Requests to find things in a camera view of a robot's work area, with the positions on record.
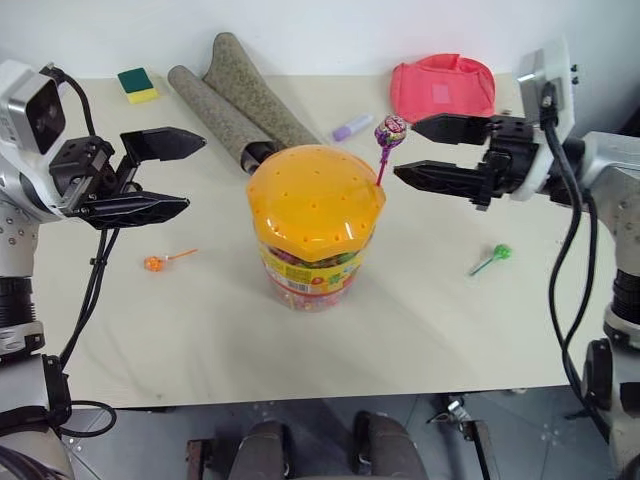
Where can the dark rounded shape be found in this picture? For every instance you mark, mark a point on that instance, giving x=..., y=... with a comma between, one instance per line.
x=387, y=447
x=262, y=452

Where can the green lollipop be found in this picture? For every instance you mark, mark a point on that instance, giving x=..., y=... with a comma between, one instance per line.
x=501, y=251

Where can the red fabric pouch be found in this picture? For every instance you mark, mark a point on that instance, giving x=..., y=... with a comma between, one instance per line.
x=440, y=92

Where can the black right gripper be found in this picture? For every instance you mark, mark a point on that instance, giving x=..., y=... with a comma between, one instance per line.
x=510, y=155

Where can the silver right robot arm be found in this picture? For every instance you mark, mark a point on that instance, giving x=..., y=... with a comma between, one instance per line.
x=622, y=200

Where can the metal caster bracket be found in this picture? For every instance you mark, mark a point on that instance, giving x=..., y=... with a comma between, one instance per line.
x=454, y=410

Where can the black metal frame bar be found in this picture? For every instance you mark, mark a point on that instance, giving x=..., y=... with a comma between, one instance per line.
x=480, y=450

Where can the brown metal frame piece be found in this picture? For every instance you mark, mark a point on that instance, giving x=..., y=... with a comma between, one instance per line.
x=200, y=457

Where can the clear plastic lollipop jar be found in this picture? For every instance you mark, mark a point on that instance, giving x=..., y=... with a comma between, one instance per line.
x=310, y=285

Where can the green and yellow sponge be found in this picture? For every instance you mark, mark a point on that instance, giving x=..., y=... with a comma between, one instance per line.
x=139, y=85

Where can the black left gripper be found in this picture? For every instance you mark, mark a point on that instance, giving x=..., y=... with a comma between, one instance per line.
x=80, y=170

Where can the orange lollipop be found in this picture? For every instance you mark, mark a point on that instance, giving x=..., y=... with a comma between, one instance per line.
x=152, y=263

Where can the orange perforated jar lid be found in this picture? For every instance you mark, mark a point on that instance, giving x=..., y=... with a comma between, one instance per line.
x=312, y=195

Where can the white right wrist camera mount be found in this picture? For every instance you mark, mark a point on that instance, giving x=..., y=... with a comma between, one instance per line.
x=560, y=70

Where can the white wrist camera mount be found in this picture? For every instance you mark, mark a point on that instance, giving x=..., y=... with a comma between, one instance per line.
x=30, y=107
x=560, y=70

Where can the rolled speckled grey mat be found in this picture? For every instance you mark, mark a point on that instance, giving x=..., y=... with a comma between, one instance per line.
x=215, y=112
x=255, y=92

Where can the purple wrapped lollipop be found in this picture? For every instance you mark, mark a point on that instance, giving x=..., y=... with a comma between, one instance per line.
x=392, y=129

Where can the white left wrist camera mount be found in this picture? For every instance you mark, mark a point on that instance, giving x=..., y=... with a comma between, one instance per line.
x=30, y=107

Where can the purple marker pen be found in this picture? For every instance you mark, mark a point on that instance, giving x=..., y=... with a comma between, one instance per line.
x=350, y=129

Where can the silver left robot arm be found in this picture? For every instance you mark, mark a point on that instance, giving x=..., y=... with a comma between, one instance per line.
x=15, y=235

